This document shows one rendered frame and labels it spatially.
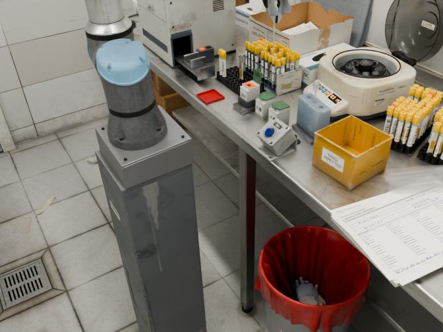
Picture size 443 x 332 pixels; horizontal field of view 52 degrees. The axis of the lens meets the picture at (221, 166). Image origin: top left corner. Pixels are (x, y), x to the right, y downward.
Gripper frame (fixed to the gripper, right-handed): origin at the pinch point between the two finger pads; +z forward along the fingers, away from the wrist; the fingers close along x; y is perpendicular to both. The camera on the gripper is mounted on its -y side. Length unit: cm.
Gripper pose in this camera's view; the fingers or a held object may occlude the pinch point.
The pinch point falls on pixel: (274, 18)
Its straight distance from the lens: 138.4
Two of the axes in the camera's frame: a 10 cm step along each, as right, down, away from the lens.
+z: 0.3, 7.9, 6.1
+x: 9.2, -2.6, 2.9
